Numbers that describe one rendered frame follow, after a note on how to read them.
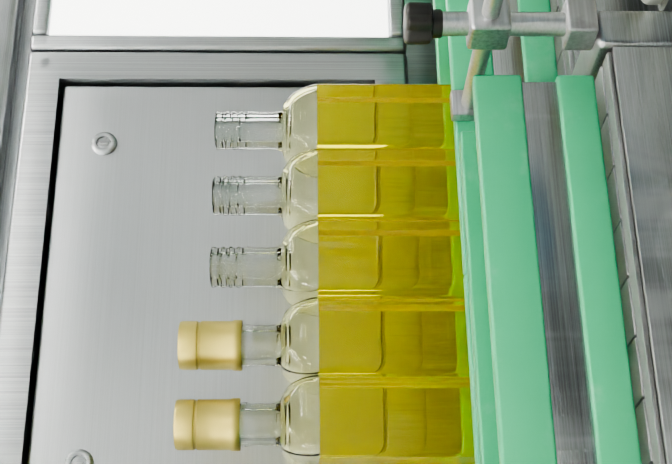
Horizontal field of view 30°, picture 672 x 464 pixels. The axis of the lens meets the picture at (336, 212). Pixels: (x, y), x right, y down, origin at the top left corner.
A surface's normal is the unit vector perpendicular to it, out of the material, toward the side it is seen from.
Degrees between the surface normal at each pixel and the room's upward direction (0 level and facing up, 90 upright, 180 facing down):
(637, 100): 90
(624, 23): 90
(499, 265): 90
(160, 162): 90
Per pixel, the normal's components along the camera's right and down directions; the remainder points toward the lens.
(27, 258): 0.03, -0.44
